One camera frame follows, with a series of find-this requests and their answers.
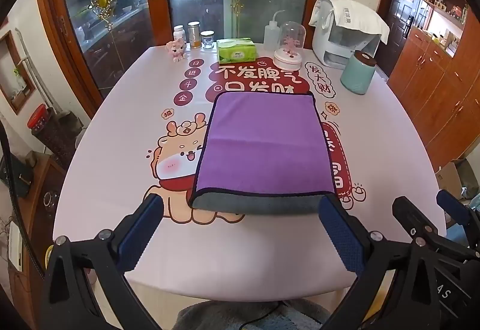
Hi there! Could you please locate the red lid jar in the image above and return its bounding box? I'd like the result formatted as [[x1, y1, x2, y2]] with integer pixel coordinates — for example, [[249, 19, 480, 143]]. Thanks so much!
[[27, 104, 52, 133]]

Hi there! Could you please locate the wooden wall cabinet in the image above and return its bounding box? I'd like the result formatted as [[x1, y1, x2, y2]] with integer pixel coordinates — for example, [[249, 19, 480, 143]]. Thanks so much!
[[386, 0, 480, 173]]

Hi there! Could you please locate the wooden side table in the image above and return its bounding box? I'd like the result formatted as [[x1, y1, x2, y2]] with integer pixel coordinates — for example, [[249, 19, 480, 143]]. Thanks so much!
[[15, 153, 66, 278]]

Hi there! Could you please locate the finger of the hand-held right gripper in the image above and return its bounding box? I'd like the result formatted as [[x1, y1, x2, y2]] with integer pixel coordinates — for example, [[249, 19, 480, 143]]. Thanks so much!
[[436, 190, 480, 252], [392, 196, 469, 259]]

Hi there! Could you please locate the white water dispenser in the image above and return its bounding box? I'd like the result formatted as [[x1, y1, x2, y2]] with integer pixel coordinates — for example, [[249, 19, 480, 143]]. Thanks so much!
[[313, 3, 379, 70]]

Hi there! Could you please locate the white cover cloth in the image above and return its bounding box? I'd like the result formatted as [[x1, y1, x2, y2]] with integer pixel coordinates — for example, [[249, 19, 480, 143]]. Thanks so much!
[[308, 0, 391, 45]]

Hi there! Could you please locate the amber glass jar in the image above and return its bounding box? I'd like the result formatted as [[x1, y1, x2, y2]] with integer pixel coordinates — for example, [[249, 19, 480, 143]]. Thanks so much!
[[187, 21, 201, 49]]

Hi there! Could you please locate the purple grey towel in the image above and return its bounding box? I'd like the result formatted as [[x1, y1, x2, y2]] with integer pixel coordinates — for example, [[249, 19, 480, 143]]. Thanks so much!
[[187, 91, 337, 216]]

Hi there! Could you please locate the teal canister brown lid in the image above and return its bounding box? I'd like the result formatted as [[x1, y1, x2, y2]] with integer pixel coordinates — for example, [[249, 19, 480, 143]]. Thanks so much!
[[340, 51, 377, 95]]

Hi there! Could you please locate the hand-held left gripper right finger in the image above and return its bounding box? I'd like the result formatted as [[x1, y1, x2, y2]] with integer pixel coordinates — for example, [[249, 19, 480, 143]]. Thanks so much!
[[318, 195, 440, 330]]

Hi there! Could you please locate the pink toy figure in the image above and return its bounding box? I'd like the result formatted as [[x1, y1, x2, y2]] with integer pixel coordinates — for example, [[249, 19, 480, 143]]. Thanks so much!
[[166, 39, 188, 62]]

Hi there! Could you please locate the cardboard box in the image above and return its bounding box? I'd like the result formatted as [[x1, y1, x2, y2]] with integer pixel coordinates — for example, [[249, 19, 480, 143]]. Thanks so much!
[[435, 161, 471, 200]]

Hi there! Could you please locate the glass dome ornament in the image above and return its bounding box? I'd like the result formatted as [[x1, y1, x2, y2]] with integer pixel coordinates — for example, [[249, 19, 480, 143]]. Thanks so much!
[[272, 21, 304, 71]]

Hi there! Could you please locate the dark entrance door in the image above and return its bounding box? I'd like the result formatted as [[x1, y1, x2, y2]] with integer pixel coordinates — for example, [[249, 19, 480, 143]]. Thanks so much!
[[386, 0, 426, 41]]

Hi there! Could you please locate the green tissue box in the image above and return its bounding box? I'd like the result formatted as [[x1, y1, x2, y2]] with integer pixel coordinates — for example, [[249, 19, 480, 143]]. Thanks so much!
[[215, 38, 259, 65]]

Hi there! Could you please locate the plastic squeeze bottle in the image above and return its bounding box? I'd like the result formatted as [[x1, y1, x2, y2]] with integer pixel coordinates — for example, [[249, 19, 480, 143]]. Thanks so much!
[[263, 10, 291, 52]]

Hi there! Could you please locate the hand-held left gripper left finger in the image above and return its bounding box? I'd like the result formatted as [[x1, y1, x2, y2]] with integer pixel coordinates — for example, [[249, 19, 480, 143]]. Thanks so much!
[[39, 194, 165, 330]]

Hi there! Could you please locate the black cable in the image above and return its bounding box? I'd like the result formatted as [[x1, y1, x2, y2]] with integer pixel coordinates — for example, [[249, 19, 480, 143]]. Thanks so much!
[[242, 302, 287, 330]]

